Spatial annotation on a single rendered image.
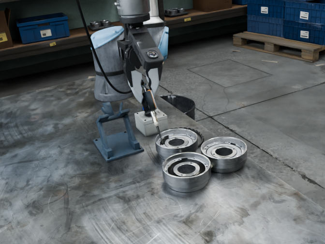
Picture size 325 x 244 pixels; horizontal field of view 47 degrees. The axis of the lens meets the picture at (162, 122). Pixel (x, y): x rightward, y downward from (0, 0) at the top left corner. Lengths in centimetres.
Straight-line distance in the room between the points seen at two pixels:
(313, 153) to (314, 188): 39
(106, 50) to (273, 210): 77
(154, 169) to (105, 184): 12
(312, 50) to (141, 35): 353
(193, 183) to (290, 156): 177
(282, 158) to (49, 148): 171
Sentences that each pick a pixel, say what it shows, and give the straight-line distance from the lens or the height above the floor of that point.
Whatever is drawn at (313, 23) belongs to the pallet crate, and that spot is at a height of 36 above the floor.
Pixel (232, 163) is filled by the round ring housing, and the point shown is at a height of 83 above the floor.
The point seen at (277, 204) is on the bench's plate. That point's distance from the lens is 78.
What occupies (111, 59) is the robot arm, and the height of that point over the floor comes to 94.
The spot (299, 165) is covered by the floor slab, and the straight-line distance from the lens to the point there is 243.
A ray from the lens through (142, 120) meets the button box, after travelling 103.
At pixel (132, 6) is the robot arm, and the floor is 115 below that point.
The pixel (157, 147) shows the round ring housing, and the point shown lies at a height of 83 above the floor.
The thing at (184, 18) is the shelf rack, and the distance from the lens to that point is 472.
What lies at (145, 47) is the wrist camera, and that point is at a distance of 85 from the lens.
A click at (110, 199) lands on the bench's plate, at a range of 81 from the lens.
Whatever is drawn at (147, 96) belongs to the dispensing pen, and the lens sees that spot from 92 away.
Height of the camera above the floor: 127
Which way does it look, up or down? 25 degrees down
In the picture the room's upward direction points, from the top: 6 degrees counter-clockwise
